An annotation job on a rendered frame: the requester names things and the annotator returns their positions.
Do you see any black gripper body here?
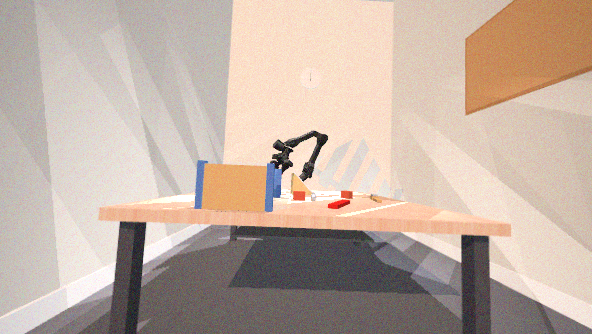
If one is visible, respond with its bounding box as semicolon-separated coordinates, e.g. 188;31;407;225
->
270;153;293;167

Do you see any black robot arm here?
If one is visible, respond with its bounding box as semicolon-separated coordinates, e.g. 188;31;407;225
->
272;130;328;182

